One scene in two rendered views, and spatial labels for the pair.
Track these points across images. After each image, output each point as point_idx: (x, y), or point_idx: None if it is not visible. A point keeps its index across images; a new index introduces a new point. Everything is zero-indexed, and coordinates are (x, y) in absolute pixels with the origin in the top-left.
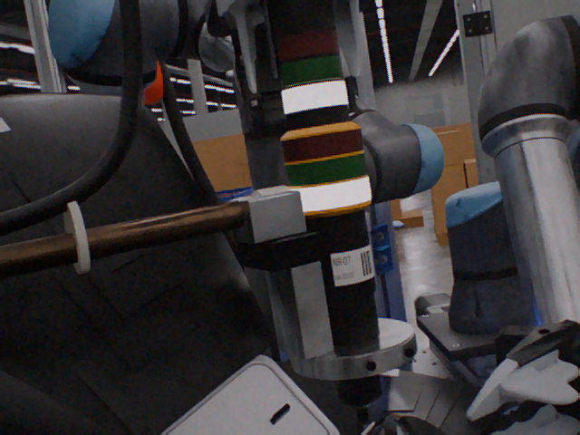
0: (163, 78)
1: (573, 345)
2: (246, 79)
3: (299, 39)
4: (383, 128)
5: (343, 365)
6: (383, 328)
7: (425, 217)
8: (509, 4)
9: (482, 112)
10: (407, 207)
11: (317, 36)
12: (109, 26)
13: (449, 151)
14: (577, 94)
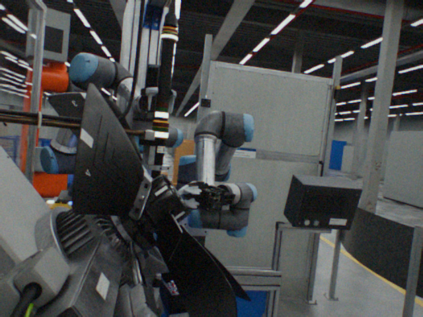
0: (68, 82)
1: (201, 186)
2: (145, 106)
3: (162, 103)
4: (169, 127)
5: (155, 167)
6: (163, 164)
7: (168, 176)
8: (218, 99)
9: (195, 130)
10: (161, 170)
11: (165, 104)
12: (92, 74)
13: (185, 150)
14: (221, 132)
